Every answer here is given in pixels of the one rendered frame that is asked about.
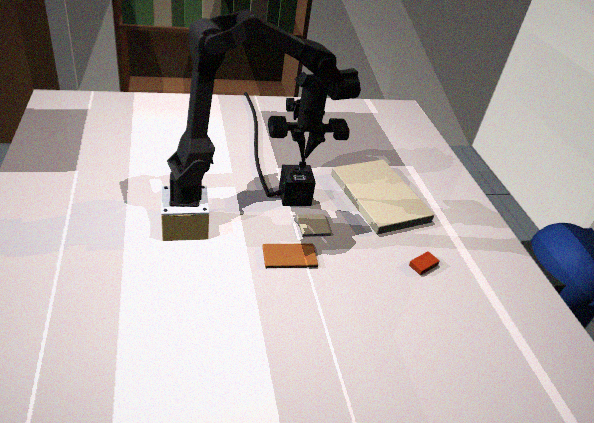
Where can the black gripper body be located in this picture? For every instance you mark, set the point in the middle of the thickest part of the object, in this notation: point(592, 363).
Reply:
point(309, 120)

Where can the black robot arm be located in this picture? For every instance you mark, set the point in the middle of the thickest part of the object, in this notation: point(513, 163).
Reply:
point(209, 39)

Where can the cream flat square tile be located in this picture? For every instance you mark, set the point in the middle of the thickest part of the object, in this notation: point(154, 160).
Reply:
point(313, 225)

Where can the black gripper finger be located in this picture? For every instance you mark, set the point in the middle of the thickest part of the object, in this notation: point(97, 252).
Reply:
point(301, 143)
point(312, 143)

